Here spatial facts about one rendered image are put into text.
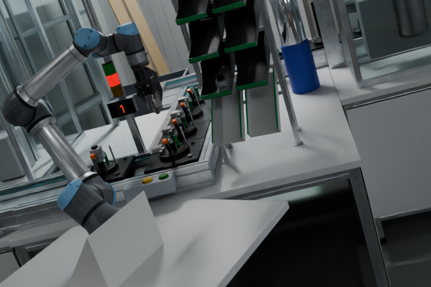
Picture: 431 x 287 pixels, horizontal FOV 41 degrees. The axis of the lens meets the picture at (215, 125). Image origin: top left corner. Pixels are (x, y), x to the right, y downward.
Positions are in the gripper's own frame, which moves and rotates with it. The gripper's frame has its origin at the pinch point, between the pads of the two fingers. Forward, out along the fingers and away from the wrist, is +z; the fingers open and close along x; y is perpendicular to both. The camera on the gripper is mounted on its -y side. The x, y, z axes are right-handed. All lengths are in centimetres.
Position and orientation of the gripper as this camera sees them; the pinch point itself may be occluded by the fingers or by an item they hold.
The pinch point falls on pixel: (157, 110)
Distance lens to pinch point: 224.4
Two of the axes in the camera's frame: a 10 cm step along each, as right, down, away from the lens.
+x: 9.5, -2.4, -1.9
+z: 2.9, 9.1, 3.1
